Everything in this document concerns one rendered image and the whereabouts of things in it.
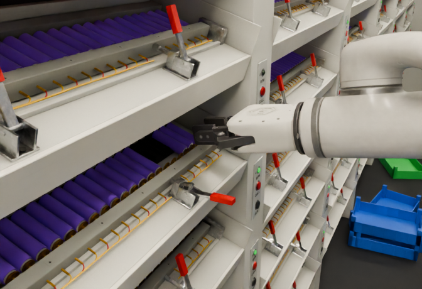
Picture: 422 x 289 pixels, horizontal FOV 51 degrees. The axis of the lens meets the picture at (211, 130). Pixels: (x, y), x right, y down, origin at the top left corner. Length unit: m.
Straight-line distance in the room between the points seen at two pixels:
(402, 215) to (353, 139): 1.79
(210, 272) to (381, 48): 0.48
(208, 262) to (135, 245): 0.29
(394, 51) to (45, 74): 0.38
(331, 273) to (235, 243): 1.20
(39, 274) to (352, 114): 0.40
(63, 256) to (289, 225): 0.88
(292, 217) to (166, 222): 0.77
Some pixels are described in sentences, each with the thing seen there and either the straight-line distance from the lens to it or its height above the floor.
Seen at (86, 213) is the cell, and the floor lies 0.98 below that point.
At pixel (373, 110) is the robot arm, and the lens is 0.57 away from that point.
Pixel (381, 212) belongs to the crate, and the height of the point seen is 0.10.
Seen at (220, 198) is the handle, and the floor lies 0.96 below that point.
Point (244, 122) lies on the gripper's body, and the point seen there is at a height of 1.06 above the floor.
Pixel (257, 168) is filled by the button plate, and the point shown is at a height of 0.90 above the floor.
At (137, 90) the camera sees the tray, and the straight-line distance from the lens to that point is 0.51.
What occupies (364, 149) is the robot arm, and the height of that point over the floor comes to 1.05.
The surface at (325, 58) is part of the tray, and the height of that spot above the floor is 0.98.
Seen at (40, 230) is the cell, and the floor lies 0.98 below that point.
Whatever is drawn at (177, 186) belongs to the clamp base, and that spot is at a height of 0.96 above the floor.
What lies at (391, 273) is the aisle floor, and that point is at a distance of 2.13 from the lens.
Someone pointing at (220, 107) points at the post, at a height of 1.02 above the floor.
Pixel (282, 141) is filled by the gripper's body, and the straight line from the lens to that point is 0.60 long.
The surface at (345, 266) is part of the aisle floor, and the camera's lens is 2.11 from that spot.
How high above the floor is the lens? 1.27
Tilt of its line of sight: 22 degrees down
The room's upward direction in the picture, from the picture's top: straight up
